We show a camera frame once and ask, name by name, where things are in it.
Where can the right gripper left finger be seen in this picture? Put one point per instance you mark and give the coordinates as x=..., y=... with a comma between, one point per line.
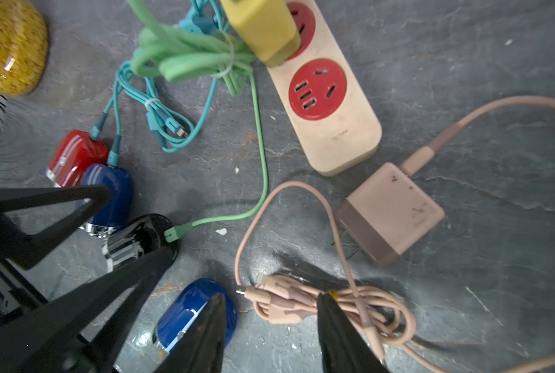
x=202, y=347

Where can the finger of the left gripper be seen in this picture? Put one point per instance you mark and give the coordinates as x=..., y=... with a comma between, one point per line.
x=35, y=221
x=45, y=339

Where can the blue shaver left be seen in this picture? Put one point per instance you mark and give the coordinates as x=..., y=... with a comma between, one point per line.
x=115, y=212

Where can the yellow-green charger adapter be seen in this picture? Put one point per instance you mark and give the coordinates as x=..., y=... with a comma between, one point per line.
x=266, y=27

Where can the black shaver left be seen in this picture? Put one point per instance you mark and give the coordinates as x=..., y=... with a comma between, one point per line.
x=136, y=239

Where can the beige power strip red sockets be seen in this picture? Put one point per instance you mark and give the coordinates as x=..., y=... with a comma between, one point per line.
x=332, y=117

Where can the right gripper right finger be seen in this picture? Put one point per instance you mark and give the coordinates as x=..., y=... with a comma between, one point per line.
x=343, y=349

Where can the yellow jar red lid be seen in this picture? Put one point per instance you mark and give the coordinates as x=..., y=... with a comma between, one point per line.
x=23, y=47

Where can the blue striped shaver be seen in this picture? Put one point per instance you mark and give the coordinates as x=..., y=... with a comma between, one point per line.
x=178, y=318

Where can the pink charger adapter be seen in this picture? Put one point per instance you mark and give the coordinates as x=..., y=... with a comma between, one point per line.
x=388, y=214

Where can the red shaver far left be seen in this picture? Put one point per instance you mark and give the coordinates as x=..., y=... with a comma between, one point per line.
x=73, y=157

